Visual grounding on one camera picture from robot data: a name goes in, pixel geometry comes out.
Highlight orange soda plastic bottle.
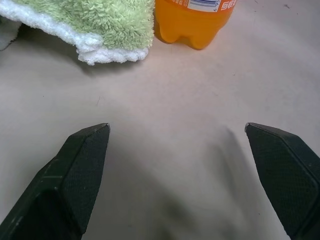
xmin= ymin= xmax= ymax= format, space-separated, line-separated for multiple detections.
xmin=152 ymin=0 xmax=237 ymax=50

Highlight green and white fluffy towel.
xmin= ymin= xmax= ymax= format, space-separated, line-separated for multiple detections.
xmin=0 ymin=0 xmax=155 ymax=66

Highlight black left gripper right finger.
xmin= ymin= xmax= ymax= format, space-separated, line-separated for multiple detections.
xmin=244 ymin=122 xmax=320 ymax=240

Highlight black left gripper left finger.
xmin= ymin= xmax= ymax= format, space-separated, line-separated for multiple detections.
xmin=0 ymin=122 xmax=111 ymax=240

